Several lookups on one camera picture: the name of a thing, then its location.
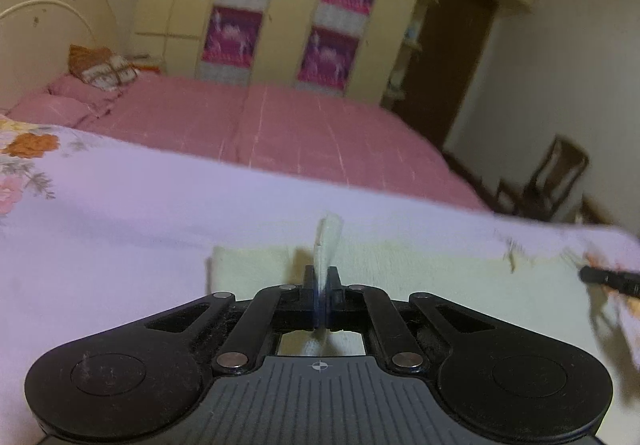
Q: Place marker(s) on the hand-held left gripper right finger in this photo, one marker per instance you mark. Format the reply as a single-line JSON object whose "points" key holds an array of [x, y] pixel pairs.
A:
{"points": [[331, 287]]}

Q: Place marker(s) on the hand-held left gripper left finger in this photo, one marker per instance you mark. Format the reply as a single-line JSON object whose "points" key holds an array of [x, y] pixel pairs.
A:
{"points": [[311, 287]]}

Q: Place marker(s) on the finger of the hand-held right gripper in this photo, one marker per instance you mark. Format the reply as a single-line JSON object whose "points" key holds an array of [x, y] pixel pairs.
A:
{"points": [[610, 279]]}

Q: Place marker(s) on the pale green knitted sweater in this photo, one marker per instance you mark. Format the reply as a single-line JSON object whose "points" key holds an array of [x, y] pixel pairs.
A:
{"points": [[425, 270]]}

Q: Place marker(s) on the dark wooden chair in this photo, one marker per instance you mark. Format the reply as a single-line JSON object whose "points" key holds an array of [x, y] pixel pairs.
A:
{"points": [[550, 180]]}

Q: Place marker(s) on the pink checked bed sheet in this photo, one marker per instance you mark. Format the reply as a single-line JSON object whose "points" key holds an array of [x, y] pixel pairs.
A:
{"points": [[300, 135]]}

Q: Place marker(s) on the purple floral bed sheet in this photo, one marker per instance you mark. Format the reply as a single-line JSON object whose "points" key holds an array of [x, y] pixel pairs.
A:
{"points": [[125, 225]]}

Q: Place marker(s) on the cream corner shelf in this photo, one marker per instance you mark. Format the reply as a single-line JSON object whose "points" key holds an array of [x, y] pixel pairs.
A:
{"points": [[407, 55]]}

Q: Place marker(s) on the dark brown wooden door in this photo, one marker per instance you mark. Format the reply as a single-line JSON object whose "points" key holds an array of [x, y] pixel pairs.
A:
{"points": [[450, 65]]}

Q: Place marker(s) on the pink pillow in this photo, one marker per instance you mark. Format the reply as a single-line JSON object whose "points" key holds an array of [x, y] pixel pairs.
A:
{"points": [[80, 87], [45, 110]]}

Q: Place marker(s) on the cream arched headboard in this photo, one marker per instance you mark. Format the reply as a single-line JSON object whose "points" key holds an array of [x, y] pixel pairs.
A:
{"points": [[50, 10]]}

